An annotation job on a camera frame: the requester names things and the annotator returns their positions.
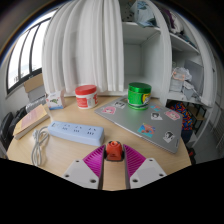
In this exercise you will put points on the green round tin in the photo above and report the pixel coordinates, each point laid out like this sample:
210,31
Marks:
139,96

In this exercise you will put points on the grey box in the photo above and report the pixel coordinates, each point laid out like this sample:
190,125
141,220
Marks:
36,96

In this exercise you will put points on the white shelf unit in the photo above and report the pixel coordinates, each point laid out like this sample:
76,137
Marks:
146,53

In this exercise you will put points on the black bag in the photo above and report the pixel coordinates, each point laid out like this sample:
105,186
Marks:
16,121

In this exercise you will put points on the colourful patterned bag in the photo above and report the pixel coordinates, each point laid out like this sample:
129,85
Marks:
185,116

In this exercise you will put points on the small white printed box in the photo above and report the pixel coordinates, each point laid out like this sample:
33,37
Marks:
55,100

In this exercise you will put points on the silver laptop with stickers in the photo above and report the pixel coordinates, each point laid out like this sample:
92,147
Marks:
133,118

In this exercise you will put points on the black suitcase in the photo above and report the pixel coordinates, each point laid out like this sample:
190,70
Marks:
5,130

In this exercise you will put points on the black-framed window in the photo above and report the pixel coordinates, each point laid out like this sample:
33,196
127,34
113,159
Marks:
25,56

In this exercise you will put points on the white ribbed radiator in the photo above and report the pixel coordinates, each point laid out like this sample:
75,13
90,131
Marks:
35,106

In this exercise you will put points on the light blue power strip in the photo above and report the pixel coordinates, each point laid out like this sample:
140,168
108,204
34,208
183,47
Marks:
75,132

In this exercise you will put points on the yellow book with pink cover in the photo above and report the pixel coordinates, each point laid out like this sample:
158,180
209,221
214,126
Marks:
31,120

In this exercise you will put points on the white jar with red lid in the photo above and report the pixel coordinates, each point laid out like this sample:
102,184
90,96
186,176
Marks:
86,98

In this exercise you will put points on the white curtain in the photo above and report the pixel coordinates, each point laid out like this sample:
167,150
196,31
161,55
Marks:
83,46

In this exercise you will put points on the orange-red charger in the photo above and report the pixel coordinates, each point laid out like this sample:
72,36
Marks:
114,151

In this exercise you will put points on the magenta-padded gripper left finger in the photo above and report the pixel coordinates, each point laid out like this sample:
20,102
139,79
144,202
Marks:
81,173

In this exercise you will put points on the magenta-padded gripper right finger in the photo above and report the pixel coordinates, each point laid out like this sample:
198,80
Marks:
146,172

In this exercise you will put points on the brown cardboard box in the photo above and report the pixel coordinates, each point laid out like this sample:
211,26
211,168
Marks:
32,83

